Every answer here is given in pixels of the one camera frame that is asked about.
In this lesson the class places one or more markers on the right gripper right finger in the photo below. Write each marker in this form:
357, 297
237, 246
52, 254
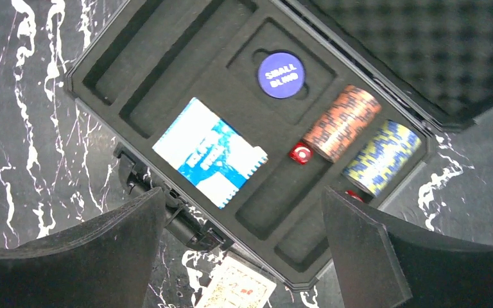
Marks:
383, 261

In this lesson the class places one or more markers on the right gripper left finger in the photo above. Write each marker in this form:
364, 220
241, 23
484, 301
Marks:
103, 262

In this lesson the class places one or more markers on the blue yellow chip stack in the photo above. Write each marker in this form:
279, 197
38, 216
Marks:
382, 157

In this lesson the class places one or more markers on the blue white card box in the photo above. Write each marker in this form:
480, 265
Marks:
209, 153

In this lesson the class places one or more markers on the black poker set case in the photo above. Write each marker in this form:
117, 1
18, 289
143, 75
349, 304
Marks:
428, 63

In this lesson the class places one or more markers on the red die near edge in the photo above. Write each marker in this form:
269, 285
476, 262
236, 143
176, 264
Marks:
354, 195

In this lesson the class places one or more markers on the red backed card deck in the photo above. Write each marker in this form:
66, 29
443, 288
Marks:
236, 285

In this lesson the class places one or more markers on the red die in case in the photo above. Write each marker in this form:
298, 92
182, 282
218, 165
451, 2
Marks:
301, 153

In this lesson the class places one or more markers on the orange poker chip stack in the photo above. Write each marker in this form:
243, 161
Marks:
339, 126

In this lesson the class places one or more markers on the purple small blind button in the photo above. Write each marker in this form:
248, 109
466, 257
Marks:
281, 75

